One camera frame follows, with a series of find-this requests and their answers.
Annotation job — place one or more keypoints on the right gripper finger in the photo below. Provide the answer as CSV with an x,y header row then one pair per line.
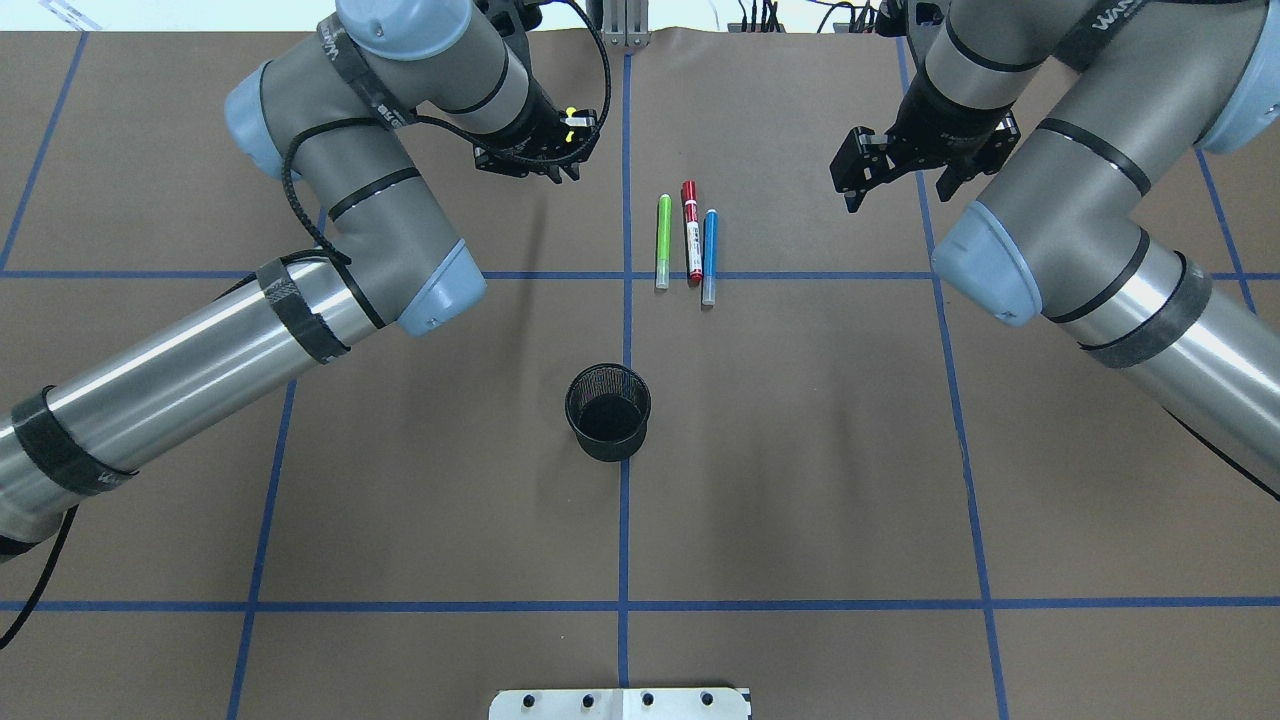
x,y
987,160
861,164

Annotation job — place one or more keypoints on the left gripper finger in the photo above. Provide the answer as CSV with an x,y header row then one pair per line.
x,y
492,161
587,127

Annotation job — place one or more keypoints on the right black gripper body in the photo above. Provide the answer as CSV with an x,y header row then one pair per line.
x,y
942,117

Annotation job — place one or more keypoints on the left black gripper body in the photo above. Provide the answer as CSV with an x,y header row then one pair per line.
x,y
537,114

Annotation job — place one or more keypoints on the green highlighter pen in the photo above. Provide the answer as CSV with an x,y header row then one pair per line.
x,y
663,216

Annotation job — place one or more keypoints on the red capped marker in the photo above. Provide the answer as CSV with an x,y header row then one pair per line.
x,y
692,230

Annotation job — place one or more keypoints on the blue highlighter pen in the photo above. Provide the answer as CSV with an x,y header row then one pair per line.
x,y
709,249

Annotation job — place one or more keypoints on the black mesh pen cup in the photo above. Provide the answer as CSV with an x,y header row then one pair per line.
x,y
607,406

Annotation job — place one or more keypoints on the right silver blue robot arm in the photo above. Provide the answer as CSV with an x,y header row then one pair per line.
x,y
1074,110

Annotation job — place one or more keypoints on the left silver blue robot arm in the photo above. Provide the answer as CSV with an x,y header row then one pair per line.
x,y
322,121

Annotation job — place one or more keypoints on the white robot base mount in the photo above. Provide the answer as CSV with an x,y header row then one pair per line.
x,y
623,703

